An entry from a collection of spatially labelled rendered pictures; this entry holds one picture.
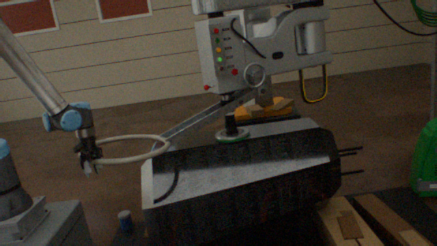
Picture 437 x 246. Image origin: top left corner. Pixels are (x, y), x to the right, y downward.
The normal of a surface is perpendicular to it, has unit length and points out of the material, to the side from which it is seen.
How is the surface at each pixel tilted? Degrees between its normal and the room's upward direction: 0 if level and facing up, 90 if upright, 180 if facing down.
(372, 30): 90
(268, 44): 90
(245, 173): 45
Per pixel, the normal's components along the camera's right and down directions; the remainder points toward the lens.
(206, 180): -0.03, -0.48
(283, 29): 0.43, 0.20
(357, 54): 0.04, 0.28
